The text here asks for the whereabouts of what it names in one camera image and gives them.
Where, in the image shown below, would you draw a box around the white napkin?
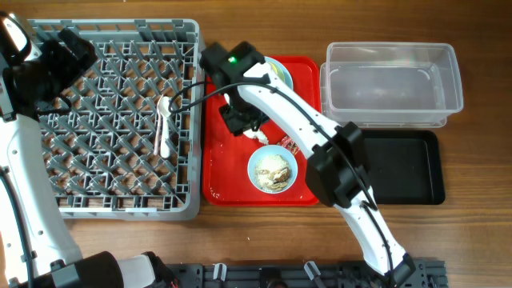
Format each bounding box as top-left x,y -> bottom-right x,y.
243,129 -> 269,145

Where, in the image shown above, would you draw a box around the red candy wrapper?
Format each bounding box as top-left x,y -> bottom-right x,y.
278,136 -> 300,155

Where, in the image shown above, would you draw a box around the light blue food bowl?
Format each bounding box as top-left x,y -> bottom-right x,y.
247,145 -> 298,194

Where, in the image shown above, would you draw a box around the white plastic spoon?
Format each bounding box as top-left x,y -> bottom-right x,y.
158,96 -> 171,158

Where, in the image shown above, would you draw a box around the pink plastic fork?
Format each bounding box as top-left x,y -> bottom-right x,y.
153,96 -> 163,155

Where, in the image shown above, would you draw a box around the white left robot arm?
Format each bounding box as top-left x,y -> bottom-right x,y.
1,12 -> 180,287

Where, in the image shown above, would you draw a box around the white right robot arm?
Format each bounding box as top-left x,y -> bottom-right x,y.
199,42 -> 415,287

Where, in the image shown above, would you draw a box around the grey dishwasher rack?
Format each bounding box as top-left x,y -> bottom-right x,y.
30,19 -> 205,221

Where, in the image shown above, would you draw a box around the red plastic tray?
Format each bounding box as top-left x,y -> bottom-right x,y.
202,56 -> 321,206

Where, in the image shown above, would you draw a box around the rice and meat leftovers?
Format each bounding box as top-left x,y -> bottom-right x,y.
254,154 -> 291,193

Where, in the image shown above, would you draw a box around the light blue plate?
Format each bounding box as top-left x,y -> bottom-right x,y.
222,56 -> 294,105

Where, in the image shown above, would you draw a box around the clear plastic bin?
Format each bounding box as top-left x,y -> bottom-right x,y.
320,42 -> 464,129

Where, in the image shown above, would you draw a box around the black plastic tray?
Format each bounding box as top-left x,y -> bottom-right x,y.
363,130 -> 446,205

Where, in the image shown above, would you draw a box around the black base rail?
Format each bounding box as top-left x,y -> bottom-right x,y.
167,260 -> 447,288

